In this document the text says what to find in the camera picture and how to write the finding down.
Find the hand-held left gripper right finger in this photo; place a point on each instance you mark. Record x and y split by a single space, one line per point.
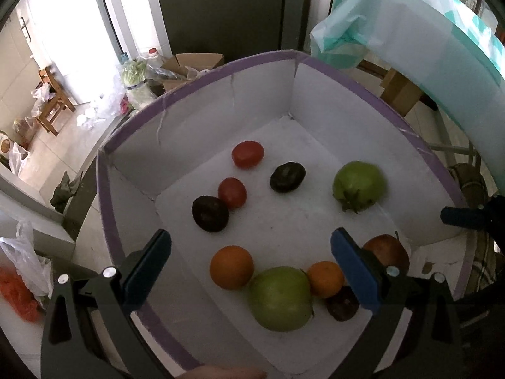
355 272

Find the red tomato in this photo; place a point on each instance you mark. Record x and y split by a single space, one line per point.
232 192
247 154

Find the dark green bag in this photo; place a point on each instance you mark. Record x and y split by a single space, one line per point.
65 193

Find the small tangerine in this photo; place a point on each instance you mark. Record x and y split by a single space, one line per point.
324 279

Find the dark red apple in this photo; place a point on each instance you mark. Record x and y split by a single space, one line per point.
388 250

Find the green fruit with stem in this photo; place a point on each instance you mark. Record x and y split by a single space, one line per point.
360 183

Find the white foam box purple tape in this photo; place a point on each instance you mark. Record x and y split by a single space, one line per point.
300 229

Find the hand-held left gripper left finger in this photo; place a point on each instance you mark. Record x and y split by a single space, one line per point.
146 272

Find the large green apple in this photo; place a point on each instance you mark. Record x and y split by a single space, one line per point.
280 300

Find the wooden chair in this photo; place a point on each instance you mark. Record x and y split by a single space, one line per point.
55 102

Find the cardboard box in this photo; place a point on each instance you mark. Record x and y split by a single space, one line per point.
195 67

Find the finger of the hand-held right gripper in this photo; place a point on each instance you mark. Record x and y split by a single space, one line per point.
461 217

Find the orange red plastic bag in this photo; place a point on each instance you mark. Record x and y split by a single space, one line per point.
17 296

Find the plastic bottle red cap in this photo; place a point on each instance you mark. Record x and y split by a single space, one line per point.
154 57

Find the bagged green vegetables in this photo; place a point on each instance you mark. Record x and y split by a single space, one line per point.
136 83

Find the white plastic bag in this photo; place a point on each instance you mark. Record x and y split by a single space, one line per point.
23 256

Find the large orange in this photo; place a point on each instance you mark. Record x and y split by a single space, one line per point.
231 267

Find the teal white checked tablecloth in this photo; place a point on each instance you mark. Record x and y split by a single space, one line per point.
414 15

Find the clear plastic bag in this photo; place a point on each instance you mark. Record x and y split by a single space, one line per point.
41 96

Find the person's left hand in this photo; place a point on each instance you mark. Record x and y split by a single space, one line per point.
229 373

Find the dark round fruit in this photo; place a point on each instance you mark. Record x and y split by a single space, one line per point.
288 177
341 306
210 214

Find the dark door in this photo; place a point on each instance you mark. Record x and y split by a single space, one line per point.
229 12

